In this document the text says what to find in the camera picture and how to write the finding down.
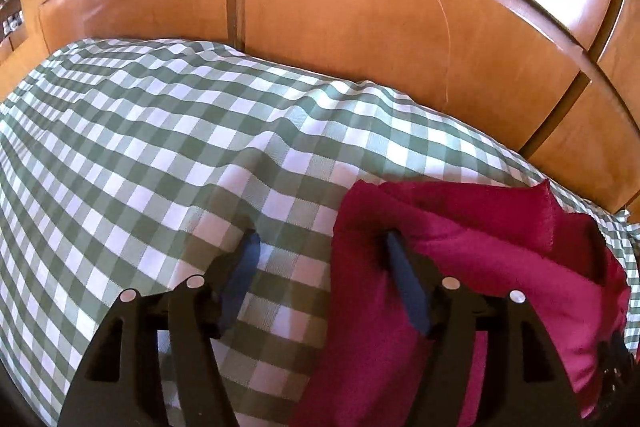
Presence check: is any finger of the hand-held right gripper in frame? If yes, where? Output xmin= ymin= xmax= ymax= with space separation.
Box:
xmin=595 ymin=327 xmax=640 ymax=415

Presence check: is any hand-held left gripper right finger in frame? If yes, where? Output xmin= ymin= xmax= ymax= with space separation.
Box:
xmin=384 ymin=231 xmax=583 ymax=427

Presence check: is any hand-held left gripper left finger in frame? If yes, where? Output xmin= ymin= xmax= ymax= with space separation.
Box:
xmin=57 ymin=232 xmax=262 ymax=427

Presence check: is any dark red garment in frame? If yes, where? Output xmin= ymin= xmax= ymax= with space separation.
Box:
xmin=290 ymin=179 xmax=631 ymax=427

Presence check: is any green checked bedspread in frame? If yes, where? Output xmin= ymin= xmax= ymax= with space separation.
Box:
xmin=0 ymin=38 xmax=640 ymax=427

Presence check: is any wooden shelf niche with items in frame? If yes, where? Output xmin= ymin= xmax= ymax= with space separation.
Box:
xmin=0 ymin=0 xmax=28 ymax=58

